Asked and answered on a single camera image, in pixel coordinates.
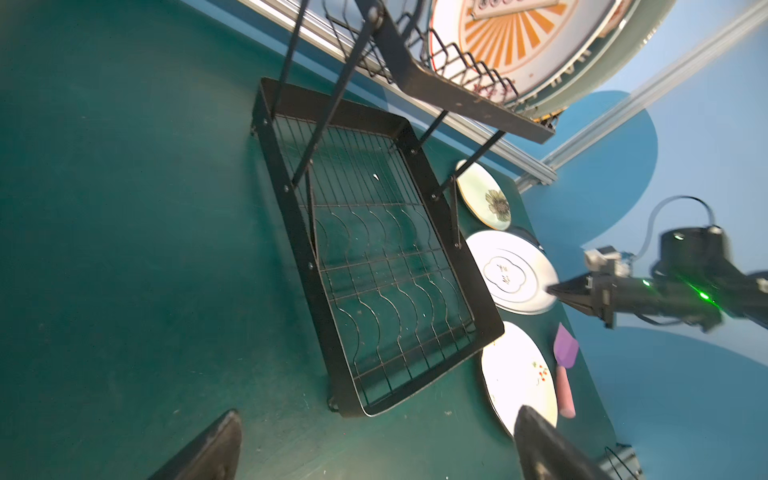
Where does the white plate green lettered rim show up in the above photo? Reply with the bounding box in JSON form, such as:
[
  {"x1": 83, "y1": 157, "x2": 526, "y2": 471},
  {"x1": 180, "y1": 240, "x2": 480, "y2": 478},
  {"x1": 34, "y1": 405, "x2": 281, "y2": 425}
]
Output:
[{"x1": 515, "y1": 1, "x2": 644, "y2": 119}]

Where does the large plain green plate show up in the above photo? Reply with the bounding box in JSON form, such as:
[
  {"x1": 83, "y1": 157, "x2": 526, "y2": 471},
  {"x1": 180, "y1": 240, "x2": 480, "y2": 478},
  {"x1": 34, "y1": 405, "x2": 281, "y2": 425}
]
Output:
[{"x1": 533, "y1": 0, "x2": 675, "y2": 121}]

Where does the dark navy plate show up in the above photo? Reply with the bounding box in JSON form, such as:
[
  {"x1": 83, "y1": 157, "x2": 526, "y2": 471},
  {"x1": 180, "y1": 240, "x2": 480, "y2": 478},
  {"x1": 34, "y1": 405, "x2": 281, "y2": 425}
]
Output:
[{"x1": 507, "y1": 226, "x2": 544, "y2": 251}]

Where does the pale green floral plate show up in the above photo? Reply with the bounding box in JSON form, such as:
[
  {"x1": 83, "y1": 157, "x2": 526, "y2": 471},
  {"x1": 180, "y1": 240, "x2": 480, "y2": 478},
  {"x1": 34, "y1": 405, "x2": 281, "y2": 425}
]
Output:
[{"x1": 457, "y1": 163, "x2": 511, "y2": 231}]

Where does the sunburst plate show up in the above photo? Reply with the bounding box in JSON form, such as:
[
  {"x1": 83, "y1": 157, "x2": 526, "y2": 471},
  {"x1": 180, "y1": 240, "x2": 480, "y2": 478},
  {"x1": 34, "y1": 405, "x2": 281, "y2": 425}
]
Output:
[{"x1": 429, "y1": 1, "x2": 620, "y2": 105}]

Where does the purple pink spatula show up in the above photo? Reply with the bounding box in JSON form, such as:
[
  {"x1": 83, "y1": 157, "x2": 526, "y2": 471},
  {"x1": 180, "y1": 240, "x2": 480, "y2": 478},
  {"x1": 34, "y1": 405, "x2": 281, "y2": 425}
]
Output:
[{"x1": 553, "y1": 324, "x2": 579, "y2": 419}]

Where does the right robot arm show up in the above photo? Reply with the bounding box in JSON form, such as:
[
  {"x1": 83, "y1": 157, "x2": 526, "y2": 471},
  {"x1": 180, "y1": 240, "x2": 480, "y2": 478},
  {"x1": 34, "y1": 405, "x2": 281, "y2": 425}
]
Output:
[{"x1": 546, "y1": 226, "x2": 767, "y2": 333}]

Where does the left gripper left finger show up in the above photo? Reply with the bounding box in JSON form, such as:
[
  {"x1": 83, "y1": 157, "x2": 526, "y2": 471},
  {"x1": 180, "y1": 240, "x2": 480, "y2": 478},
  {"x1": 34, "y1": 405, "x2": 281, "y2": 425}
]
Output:
[{"x1": 149, "y1": 409, "x2": 242, "y2": 480}]

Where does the black wire dish rack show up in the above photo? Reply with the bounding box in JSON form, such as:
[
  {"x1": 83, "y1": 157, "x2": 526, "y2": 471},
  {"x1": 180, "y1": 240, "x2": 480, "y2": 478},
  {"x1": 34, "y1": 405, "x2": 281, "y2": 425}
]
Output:
[{"x1": 251, "y1": 1, "x2": 554, "y2": 417}]

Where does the cream floral plate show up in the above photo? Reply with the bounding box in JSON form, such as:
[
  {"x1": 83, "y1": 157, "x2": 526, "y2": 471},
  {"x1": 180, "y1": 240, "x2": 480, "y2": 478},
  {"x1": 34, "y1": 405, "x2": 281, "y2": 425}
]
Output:
[{"x1": 480, "y1": 321, "x2": 559, "y2": 436}]

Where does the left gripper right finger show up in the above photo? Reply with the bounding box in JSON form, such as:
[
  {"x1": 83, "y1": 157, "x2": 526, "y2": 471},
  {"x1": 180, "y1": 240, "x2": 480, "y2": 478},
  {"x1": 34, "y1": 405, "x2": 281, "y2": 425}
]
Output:
[{"x1": 514, "y1": 405, "x2": 610, "y2": 480}]

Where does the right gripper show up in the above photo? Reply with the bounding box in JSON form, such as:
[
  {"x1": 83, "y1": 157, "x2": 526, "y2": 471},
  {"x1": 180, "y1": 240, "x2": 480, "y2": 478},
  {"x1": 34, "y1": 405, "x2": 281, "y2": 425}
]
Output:
[{"x1": 546, "y1": 274, "x2": 723, "y2": 332}]

